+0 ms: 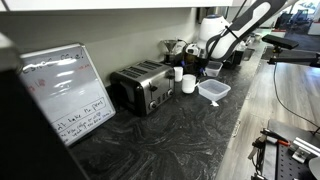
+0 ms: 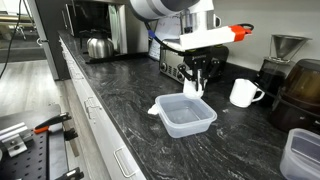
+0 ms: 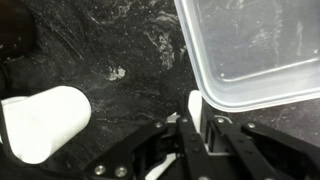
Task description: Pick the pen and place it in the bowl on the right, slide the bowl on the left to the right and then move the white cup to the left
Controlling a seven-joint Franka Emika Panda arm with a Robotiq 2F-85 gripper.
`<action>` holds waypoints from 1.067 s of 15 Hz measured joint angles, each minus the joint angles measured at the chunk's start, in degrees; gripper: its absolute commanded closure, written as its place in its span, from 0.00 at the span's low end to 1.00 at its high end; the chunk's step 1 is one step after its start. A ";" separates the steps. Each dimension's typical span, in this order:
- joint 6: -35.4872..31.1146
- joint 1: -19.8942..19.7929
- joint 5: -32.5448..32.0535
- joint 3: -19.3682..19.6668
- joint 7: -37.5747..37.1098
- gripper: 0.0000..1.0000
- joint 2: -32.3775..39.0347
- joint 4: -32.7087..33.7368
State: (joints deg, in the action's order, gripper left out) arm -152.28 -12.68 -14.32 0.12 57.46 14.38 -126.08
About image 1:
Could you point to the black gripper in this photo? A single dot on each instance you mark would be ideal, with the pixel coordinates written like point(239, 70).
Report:
point(199, 61)

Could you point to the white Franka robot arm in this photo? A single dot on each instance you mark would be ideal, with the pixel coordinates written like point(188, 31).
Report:
point(230, 33)

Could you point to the brown translucent lidded container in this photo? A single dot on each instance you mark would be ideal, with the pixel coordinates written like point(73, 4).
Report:
point(188, 65)

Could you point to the dark glass coffee carafe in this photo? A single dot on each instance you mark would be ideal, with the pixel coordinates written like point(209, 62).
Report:
point(170, 59)

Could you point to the metal cone coffee dripper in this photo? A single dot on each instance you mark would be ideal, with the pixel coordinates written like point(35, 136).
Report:
point(170, 45)

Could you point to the crumpled white paper scrap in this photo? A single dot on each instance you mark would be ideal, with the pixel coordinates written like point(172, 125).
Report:
point(214, 104)

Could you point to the stainless steel four-slot toaster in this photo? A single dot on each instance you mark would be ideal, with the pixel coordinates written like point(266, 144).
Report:
point(143, 86)

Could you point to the black toggle clamp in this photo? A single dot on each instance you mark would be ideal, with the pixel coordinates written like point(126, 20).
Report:
point(256, 145)
point(258, 176)

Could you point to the black cart platform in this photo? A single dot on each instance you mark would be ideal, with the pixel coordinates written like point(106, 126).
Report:
point(283, 125)

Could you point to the small framed whiteboard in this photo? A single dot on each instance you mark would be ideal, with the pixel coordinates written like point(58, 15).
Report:
point(66, 93)

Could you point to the black perforated breadboard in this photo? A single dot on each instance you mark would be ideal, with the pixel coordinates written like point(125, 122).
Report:
point(290, 166)

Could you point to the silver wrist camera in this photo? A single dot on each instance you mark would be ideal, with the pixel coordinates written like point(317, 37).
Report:
point(192, 50)

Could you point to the steel wall dispenser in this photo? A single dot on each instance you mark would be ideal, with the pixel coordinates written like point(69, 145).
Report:
point(201, 13)

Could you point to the black stereo camera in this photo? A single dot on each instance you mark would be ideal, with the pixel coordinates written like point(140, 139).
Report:
point(280, 41)

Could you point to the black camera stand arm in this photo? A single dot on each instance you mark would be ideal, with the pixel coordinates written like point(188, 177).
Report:
point(293, 60)

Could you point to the white wall cabinet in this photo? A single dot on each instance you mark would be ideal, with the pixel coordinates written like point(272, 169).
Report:
point(100, 4)

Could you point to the aluminium mounting bracket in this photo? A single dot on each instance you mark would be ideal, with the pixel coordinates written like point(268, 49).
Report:
point(301, 151)

